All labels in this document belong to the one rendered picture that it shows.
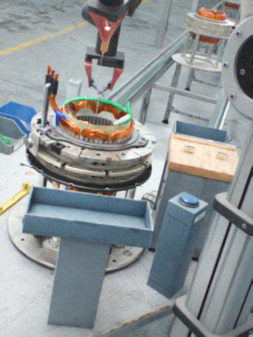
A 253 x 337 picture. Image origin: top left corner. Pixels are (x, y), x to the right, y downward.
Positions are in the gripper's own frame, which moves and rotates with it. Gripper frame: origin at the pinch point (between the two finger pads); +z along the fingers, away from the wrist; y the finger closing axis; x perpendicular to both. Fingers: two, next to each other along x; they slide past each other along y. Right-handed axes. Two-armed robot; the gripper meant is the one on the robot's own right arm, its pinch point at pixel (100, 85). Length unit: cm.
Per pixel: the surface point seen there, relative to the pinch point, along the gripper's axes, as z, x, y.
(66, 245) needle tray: 15, 50, 4
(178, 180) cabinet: 14.7, 19.9, -22.8
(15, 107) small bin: 36, -56, 30
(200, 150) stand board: 10.4, 10.0, -29.2
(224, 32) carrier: 24, -190, -82
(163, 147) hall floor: 130, -223, -67
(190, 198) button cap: 11.1, 33.7, -22.9
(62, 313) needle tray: 33, 51, 3
